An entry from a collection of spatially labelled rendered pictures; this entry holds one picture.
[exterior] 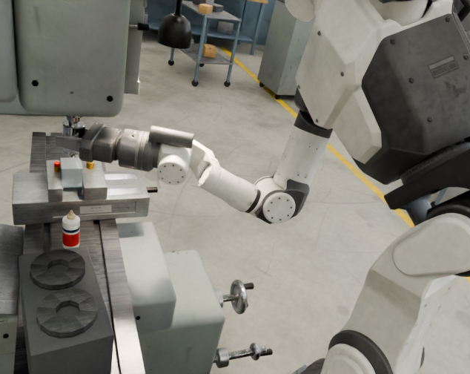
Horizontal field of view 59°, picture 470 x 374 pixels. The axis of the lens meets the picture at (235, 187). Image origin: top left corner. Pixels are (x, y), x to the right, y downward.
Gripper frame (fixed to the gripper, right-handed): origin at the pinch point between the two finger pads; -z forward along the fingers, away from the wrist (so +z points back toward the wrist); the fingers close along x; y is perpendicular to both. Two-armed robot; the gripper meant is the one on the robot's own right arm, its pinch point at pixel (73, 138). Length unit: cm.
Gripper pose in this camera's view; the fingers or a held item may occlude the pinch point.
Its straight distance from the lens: 100.6
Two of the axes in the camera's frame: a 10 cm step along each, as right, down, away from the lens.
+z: 9.8, 1.8, 0.8
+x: -0.3, 5.1, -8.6
